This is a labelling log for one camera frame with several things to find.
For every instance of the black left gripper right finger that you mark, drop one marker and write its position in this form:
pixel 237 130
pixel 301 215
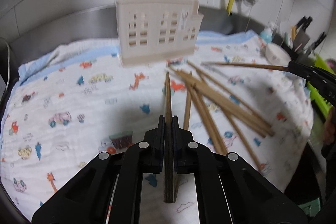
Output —
pixel 229 189

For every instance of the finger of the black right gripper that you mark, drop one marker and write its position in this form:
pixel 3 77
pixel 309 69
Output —
pixel 319 78

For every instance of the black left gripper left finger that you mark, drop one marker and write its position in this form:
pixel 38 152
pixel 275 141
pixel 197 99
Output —
pixel 108 189

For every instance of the wooden chopstick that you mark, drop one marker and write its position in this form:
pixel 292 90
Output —
pixel 248 65
pixel 242 138
pixel 225 104
pixel 169 165
pixel 207 120
pixel 186 119

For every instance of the black knife block with knives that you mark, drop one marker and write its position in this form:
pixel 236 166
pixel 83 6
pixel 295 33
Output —
pixel 299 39

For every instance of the white ceramic bowl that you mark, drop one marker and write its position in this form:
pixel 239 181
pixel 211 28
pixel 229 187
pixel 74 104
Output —
pixel 276 55

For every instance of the blue soap bottle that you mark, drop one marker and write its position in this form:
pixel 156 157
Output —
pixel 267 33

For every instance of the white printed cloth mat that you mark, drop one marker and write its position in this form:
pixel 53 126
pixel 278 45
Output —
pixel 78 100

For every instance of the beige plastic utensil holder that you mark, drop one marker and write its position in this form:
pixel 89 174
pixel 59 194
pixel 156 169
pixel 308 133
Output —
pixel 151 31

